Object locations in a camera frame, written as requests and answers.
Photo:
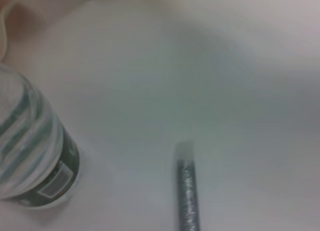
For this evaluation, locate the grey glitter pen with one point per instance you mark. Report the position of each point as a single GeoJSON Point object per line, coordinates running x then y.
{"type": "Point", "coordinates": [188, 191]}

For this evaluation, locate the clear green-label water bottle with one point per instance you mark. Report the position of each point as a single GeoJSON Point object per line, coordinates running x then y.
{"type": "Point", "coordinates": [30, 146]}

